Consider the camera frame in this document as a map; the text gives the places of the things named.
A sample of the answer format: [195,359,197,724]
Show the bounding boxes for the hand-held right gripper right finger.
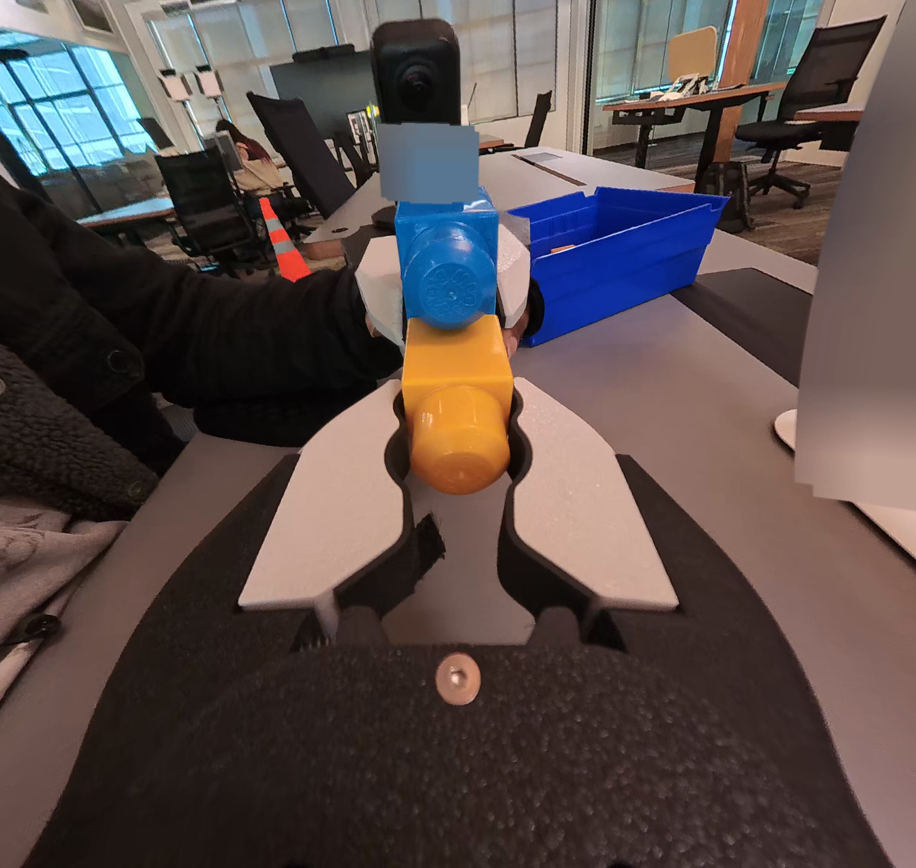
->
[499,378,679,613]

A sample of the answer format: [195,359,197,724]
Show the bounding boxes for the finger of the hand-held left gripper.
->
[355,238,407,350]
[496,224,532,330]

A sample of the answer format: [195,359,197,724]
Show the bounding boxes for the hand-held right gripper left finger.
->
[238,380,445,640]

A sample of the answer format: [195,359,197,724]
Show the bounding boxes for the blue two-stud mega block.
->
[394,187,500,331]

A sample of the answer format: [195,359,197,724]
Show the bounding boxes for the blue plastic bin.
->
[507,186,731,348]

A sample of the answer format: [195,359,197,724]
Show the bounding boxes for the orange one-stud mega block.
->
[401,316,516,496]

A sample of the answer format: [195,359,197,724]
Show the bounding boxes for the person's left forearm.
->
[0,181,402,447]

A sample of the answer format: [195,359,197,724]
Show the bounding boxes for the person's left hand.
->
[501,306,532,360]

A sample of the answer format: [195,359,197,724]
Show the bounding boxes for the dark display screen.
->
[271,44,380,137]

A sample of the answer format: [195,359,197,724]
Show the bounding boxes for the orange traffic cone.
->
[259,197,312,282]

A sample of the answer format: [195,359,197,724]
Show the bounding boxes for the black floor lamp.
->
[572,0,604,155]

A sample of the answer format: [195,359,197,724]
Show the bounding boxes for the white base document stand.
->
[773,409,916,563]

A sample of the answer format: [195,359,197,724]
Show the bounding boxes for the black backpack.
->
[705,161,754,234]

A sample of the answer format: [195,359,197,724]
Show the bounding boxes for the dark fleece jacket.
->
[0,342,160,523]

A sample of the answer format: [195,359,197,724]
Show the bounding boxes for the grey sweatshirt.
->
[0,503,130,697]

